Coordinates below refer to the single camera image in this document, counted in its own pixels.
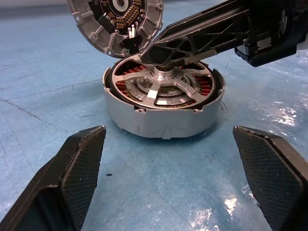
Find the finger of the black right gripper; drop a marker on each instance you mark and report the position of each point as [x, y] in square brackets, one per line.
[204, 53]

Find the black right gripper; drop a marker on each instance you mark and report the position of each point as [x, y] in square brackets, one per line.
[276, 26]

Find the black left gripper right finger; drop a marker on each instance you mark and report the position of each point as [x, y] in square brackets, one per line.
[272, 173]

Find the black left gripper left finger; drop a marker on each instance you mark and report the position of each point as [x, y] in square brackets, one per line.
[79, 173]

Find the grey motor housing with windings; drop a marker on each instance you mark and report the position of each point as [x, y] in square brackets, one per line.
[168, 122]

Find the grey motor cover with circuit board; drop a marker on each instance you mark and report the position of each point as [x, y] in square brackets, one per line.
[96, 33]

